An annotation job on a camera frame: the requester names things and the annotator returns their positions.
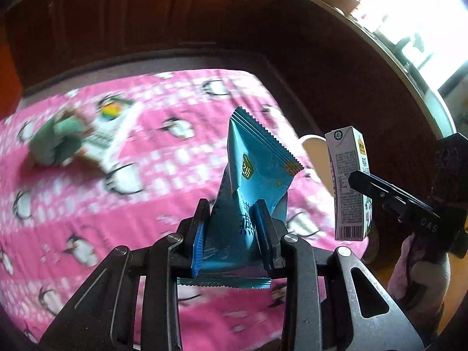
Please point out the white milk carton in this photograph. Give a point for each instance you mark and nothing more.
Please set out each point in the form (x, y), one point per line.
(345, 175)

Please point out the brown wooden cabinets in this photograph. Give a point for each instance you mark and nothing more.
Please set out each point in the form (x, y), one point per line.
(146, 14)

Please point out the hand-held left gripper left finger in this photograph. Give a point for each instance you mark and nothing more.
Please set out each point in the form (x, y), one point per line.
(197, 243)

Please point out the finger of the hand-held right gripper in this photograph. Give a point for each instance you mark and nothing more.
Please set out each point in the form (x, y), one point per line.
(384, 192)

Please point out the pink penguin blanket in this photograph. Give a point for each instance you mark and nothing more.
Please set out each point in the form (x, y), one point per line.
(146, 204)

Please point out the white medicine box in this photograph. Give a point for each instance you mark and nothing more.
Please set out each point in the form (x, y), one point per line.
(109, 131)

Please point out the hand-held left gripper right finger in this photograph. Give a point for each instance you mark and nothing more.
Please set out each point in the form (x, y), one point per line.
(261, 234)

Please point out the green towel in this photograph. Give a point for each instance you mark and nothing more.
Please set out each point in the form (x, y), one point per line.
(55, 142)

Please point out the white countertop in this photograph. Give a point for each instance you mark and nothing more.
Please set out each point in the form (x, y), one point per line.
(426, 91)

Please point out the blue snack packet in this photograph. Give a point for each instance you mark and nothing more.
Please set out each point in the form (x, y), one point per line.
(252, 153)

